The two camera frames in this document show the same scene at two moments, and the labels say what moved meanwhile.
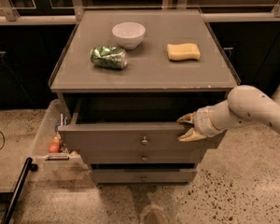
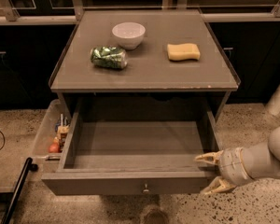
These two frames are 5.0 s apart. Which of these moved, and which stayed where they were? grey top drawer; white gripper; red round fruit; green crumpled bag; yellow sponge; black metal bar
Moved: grey top drawer; white gripper
Stayed: red round fruit; black metal bar; green crumpled bag; yellow sponge
